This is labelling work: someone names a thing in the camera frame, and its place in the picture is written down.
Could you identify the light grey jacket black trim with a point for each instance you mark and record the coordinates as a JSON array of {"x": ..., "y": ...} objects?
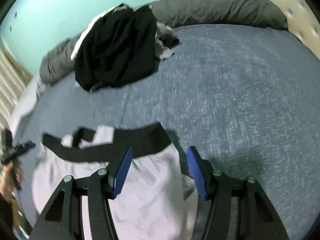
[{"x": 157, "y": 201}]

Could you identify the white garment in pile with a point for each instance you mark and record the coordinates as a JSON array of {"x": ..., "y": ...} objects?
[{"x": 83, "y": 35}]

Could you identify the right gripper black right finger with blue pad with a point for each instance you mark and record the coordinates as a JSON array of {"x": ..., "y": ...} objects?
[{"x": 213, "y": 186}]

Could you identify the person's left hand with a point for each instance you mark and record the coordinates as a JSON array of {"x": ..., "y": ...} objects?
[{"x": 7, "y": 185}]

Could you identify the cream tufted headboard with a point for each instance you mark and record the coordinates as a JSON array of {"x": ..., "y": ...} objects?
[{"x": 302, "y": 22}]

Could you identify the black clothes pile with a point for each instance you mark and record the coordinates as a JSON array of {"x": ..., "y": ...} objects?
[{"x": 121, "y": 48}]

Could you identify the blue patterned bed sheet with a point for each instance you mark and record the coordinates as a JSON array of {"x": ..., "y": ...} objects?
[{"x": 247, "y": 98}]

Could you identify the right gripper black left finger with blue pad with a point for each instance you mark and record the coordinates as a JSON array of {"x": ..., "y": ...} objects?
[{"x": 103, "y": 186}]

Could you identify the striped beige curtain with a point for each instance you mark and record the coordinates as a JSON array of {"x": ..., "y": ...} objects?
[{"x": 14, "y": 79}]

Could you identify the dark grey rolled duvet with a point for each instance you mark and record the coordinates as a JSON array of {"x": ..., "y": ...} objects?
[{"x": 176, "y": 13}]

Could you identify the light grey sheet at bedside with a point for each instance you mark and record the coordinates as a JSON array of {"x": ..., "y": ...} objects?
[{"x": 26, "y": 102}]

